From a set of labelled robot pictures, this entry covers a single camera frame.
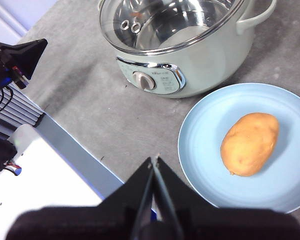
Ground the pale green electric steamer pot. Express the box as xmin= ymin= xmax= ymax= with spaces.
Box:
xmin=97 ymin=0 xmax=278 ymax=99

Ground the black cable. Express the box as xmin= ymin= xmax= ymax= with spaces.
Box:
xmin=0 ymin=85 xmax=15 ymax=115

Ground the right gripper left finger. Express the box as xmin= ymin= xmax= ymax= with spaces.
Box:
xmin=4 ymin=156 xmax=156 ymax=240

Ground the grey metal table edge rail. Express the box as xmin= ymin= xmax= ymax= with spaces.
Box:
xmin=34 ymin=113 xmax=127 ymax=201

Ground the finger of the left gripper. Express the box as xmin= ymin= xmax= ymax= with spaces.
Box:
xmin=0 ymin=38 xmax=49 ymax=81

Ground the blue round plate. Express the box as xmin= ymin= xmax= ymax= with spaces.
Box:
xmin=177 ymin=82 xmax=300 ymax=215

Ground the brown potato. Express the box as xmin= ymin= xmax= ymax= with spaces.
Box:
xmin=220 ymin=112 xmax=281 ymax=178

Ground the ribbed aluminium frame rail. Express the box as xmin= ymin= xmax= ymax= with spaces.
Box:
xmin=0 ymin=82 xmax=45 ymax=127

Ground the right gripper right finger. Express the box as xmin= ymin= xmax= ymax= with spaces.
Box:
xmin=152 ymin=156 xmax=300 ymax=240

